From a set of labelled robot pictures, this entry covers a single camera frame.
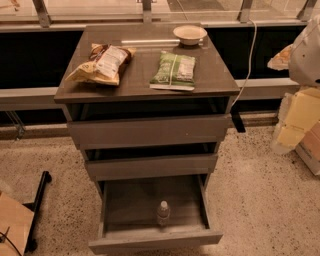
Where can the grey drawer cabinet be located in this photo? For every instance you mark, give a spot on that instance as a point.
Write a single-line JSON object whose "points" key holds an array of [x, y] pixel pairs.
{"points": [[212, 78]]}

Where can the middle grey drawer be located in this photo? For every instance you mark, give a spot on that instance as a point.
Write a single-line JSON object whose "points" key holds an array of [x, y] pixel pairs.
{"points": [[151, 161]]}

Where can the grey drawer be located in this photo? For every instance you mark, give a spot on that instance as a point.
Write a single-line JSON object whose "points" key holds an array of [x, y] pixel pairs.
{"points": [[151, 161], [128, 221], [149, 123]]}

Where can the top grey drawer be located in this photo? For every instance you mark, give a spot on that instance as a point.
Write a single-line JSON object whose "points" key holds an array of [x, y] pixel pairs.
{"points": [[149, 123]]}

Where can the bottom grey drawer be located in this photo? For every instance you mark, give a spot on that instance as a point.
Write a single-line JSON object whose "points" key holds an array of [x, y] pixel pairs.
{"points": [[128, 221]]}

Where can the clear plastic water bottle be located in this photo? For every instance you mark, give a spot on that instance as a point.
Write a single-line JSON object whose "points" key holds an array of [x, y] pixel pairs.
{"points": [[163, 213]]}

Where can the green snack bag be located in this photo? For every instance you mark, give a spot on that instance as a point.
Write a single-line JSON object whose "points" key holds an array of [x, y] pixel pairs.
{"points": [[175, 72]]}

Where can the yellow brown chip bag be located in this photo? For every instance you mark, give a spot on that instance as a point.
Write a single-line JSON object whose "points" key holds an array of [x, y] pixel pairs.
{"points": [[104, 66]]}

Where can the white ceramic bowl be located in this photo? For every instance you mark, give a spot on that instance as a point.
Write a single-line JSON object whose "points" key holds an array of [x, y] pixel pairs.
{"points": [[190, 34]]}

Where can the crumpled paper bag right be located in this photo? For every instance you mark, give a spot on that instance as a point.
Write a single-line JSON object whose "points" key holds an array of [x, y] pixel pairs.
{"points": [[281, 60]]}

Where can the yellow foam blocks in plastic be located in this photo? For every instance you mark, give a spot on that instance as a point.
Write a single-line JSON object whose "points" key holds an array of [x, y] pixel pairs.
{"points": [[297, 115]]}

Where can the cardboard box right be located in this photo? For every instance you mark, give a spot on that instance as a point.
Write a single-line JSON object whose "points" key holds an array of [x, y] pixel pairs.
{"points": [[309, 149]]}

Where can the white robot body shell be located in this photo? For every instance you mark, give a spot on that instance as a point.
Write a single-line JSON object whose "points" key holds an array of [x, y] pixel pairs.
{"points": [[304, 62]]}

